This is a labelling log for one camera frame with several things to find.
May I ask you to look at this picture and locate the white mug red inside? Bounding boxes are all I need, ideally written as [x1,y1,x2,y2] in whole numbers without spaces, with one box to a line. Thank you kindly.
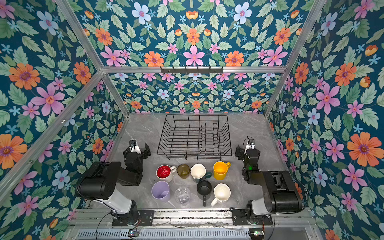
[156,165,177,183]

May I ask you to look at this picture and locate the lavender plastic cup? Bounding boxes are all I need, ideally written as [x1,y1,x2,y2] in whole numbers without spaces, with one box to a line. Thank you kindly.
[151,181,171,202]

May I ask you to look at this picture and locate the olive green glass cup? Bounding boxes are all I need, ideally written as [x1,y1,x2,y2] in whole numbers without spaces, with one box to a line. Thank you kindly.
[177,164,190,179]

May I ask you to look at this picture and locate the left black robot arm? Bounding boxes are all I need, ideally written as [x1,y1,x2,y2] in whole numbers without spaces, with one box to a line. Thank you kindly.
[76,140,151,226]

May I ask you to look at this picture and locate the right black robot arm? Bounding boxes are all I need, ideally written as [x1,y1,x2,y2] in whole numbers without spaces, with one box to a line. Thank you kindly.
[235,137,305,225]

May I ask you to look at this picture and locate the yellow mug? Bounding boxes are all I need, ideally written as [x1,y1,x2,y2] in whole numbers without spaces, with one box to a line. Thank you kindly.
[213,161,231,181]

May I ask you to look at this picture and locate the white ceramic mug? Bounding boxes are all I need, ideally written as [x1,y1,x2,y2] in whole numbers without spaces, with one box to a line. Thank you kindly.
[211,184,231,207]

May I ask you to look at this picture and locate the cream mug green outside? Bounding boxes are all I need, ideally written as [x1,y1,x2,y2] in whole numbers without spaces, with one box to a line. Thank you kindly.
[190,164,212,183]

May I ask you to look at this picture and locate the black mug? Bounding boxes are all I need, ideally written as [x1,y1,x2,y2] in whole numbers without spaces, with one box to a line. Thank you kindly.
[197,180,212,207]

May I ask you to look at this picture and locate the clear glass cup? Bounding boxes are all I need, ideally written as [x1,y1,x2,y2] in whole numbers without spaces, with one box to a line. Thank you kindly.
[175,187,191,205]

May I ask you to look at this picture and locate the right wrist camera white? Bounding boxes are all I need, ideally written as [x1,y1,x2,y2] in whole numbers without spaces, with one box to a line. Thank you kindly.
[245,141,255,153]

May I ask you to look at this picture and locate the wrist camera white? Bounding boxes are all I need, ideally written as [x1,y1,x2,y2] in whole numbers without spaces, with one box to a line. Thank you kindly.
[130,145,142,154]
[245,141,255,153]

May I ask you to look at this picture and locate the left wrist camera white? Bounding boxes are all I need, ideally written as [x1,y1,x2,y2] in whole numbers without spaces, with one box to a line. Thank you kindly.
[130,145,142,154]

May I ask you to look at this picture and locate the black wire dish rack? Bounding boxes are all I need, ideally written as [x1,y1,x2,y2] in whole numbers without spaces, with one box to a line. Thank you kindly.
[157,114,233,160]

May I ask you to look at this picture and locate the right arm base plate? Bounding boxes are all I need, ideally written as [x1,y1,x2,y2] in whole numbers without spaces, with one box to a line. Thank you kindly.
[230,208,273,226]

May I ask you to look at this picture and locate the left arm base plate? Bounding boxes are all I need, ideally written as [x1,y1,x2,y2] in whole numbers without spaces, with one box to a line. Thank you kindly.
[111,210,155,227]

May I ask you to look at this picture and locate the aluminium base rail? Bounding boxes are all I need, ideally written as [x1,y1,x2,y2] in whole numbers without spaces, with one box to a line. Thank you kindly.
[64,208,323,240]

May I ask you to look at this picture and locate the metal hook rail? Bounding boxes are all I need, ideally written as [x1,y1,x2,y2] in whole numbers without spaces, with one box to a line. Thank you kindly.
[160,67,224,74]

